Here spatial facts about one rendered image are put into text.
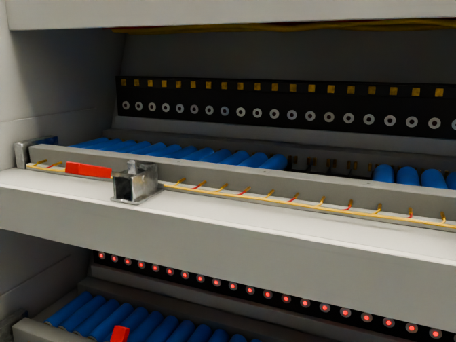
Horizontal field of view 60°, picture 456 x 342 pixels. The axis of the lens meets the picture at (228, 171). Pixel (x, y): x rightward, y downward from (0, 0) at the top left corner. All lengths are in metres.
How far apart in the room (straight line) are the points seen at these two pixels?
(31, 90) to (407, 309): 0.42
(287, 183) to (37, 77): 0.32
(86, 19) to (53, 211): 0.18
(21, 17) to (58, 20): 0.05
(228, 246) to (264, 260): 0.03
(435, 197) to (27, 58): 0.42
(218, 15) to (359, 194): 0.18
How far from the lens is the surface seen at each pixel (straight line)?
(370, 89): 0.43
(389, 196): 0.31
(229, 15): 0.34
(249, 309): 0.46
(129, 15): 0.38
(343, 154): 0.42
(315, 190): 0.32
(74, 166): 0.28
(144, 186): 0.34
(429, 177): 0.38
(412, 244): 0.28
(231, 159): 0.39
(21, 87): 0.49
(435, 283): 0.27
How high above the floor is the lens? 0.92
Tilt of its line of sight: 4 degrees up
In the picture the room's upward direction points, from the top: 8 degrees clockwise
